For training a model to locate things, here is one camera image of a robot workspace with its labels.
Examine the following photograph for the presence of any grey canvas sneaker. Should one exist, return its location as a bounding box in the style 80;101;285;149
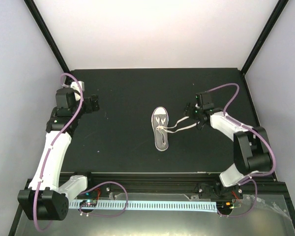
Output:
151;107;169;151

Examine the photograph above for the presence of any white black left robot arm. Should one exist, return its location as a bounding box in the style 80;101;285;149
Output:
18;81;99;221

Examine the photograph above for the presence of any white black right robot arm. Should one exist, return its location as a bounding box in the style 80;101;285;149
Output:
184;103;275;198

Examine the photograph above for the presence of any right controller circuit board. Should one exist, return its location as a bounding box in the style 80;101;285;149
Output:
221;201;242;210

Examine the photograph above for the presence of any controller circuit board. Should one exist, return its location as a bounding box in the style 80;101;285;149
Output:
221;201;242;210
80;200;97;207

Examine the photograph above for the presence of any left controller circuit board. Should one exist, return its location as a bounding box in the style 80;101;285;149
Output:
80;200;97;207

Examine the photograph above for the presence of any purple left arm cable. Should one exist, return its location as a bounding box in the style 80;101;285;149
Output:
33;73;128;232

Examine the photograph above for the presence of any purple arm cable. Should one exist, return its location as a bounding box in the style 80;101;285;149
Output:
33;73;128;232
204;83;276;218

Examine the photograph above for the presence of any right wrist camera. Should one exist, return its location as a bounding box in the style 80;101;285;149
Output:
196;91;214;110

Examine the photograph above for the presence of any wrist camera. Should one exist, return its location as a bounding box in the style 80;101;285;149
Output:
196;91;214;110
70;81;85;93

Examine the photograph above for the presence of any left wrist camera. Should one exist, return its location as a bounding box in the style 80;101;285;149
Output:
70;81;85;93

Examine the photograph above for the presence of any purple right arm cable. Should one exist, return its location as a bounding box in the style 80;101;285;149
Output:
204;83;276;218

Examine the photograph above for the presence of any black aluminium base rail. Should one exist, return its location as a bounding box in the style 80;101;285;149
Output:
27;172;288;200

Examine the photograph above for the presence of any light blue slotted cable duct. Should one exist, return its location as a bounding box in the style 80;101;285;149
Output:
69;200;217;213

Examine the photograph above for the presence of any black left frame post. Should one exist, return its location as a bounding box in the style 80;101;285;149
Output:
24;0;70;72

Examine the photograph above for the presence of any black frame post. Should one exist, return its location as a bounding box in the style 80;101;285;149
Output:
24;0;70;72
241;0;289;75

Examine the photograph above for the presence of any black right frame post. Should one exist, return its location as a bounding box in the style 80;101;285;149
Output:
241;0;289;75

